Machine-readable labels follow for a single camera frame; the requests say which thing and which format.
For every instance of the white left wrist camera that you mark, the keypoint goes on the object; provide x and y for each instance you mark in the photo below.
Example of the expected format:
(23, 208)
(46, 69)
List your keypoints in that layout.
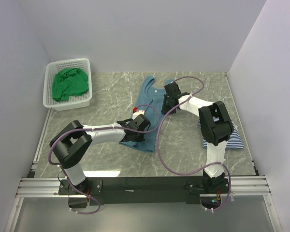
(136, 111)

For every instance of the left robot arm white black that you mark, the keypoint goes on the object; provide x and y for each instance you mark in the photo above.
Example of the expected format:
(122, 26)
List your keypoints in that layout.
(70, 145)

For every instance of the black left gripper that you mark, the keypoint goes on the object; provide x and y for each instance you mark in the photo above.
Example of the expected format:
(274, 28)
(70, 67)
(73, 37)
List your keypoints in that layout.
(139, 139)

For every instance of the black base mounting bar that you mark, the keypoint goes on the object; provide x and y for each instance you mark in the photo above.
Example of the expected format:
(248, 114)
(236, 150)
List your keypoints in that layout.
(168, 189)

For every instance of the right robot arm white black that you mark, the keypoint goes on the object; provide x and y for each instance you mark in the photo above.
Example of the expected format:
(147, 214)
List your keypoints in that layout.
(216, 128)

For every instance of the white plastic laundry basket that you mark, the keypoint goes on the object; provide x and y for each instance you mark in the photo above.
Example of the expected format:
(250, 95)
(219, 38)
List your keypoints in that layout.
(74, 101)

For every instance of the green tank top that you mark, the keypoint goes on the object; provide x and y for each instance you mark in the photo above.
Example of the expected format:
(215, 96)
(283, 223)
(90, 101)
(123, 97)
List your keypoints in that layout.
(69, 82)

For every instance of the teal tank top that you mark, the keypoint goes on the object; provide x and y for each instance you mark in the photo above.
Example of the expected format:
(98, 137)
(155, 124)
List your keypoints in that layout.
(148, 95)

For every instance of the blue white striped tank top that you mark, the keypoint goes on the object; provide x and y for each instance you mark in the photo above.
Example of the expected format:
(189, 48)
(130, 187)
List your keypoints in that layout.
(235, 141)

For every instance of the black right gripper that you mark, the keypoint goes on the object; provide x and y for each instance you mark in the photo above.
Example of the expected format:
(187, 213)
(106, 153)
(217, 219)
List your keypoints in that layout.
(165, 108)

